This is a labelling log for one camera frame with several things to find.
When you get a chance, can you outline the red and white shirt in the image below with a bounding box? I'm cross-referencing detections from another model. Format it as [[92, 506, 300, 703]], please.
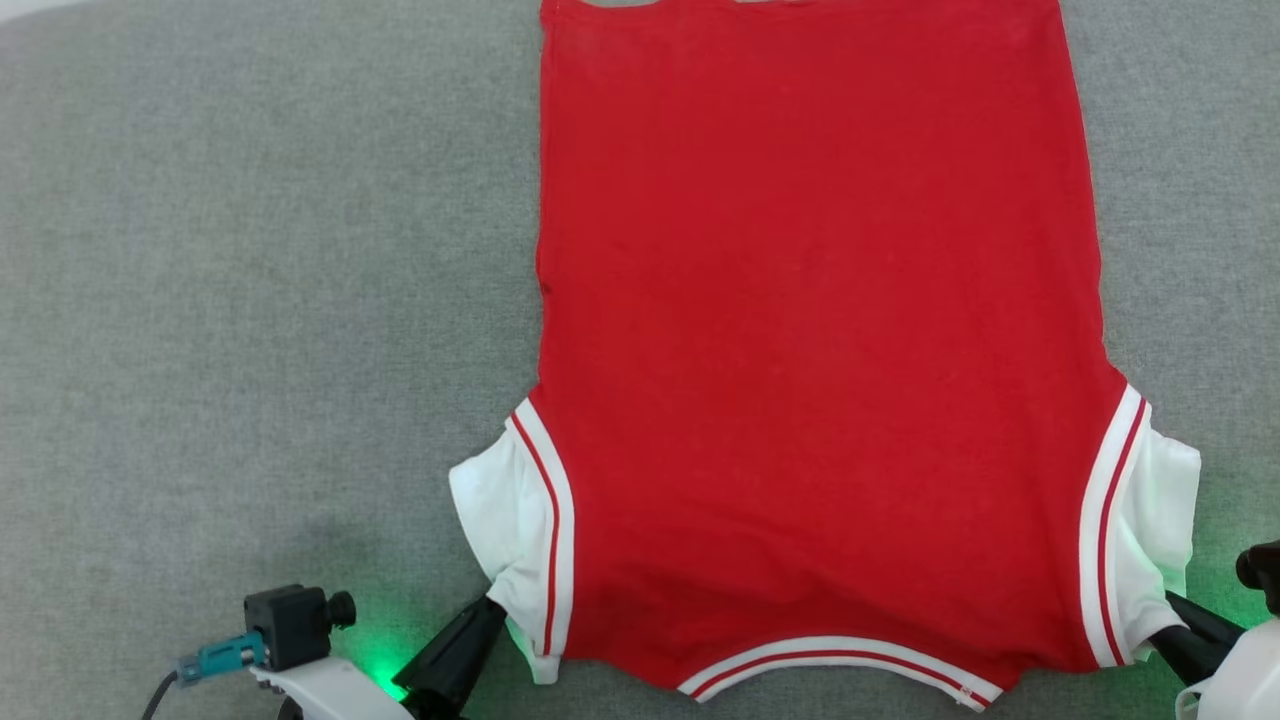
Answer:
[[448, 0, 1203, 713]]

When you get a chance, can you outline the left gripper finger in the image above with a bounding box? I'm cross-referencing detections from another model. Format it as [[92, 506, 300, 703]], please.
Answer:
[[392, 595, 508, 720]]

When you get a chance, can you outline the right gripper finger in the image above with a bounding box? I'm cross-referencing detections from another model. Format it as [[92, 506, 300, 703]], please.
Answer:
[[1148, 592, 1246, 686]]

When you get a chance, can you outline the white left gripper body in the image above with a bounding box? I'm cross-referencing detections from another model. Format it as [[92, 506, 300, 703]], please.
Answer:
[[250, 655, 416, 720]]

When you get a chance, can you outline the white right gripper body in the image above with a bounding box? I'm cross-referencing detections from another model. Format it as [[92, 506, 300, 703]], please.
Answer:
[[1175, 618, 1280, 720]]

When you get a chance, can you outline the teal camera cable connector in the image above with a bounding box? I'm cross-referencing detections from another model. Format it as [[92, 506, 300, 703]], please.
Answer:
[[178, 633, 269, 686]]

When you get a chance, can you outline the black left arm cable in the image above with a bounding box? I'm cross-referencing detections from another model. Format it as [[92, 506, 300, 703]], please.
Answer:
[[140, 670, 183, 720]]

